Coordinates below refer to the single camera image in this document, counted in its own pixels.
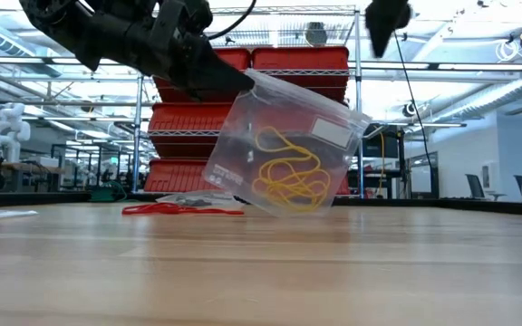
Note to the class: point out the yellow rubber band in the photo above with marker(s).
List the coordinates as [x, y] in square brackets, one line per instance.
[256, 140]
[254, 185]
[288, 188]

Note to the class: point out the black framed screen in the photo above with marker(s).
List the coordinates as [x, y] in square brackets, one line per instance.
[422, 179]

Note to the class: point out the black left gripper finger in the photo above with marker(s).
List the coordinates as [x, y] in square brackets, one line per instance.
[197, 93]
[211, 68]

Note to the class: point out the grey round fan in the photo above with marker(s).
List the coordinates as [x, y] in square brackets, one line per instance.
[316, 34]

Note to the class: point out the black white ceiling camera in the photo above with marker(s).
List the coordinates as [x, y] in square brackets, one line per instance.
[409, 109]

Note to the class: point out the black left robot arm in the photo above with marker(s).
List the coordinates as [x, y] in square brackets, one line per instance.
[61, 18]

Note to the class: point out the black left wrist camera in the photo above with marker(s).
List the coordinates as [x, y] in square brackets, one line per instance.
[197, 13]

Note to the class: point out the wooden background desk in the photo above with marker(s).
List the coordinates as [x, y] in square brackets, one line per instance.
[25, 167]

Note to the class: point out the red plastic bin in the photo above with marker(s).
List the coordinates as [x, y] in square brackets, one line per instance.
[234, 56]
[175, 176]
[311, 59]
[175, 117]

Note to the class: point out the small white side table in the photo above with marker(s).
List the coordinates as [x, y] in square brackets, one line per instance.
[496, 194]

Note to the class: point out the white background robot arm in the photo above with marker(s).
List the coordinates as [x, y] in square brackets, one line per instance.
[9, 131]

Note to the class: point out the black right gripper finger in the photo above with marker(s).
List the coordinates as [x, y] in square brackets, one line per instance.
[388, 34]
[376, 36]

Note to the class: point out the black office chair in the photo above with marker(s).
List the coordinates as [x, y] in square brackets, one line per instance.
[474, 185]
[519, 181]

